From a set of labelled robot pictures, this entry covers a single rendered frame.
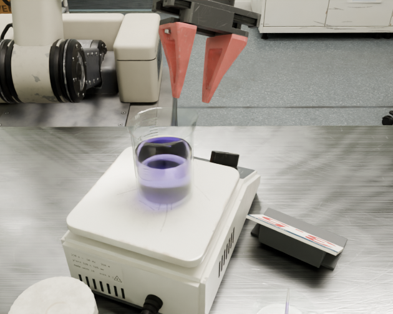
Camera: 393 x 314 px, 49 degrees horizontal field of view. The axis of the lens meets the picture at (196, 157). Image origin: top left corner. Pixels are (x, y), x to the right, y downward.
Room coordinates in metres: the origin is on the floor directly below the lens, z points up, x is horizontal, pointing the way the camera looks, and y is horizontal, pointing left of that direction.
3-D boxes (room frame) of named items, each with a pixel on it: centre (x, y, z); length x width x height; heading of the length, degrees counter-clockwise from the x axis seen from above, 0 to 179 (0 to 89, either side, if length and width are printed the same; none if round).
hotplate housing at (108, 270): (0.30, 0.02, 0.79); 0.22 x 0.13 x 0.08; 159
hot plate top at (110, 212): (0.28, 0.03, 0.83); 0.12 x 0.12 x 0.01; 69
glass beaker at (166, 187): (0.29, 0.02, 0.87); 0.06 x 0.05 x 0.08; 126
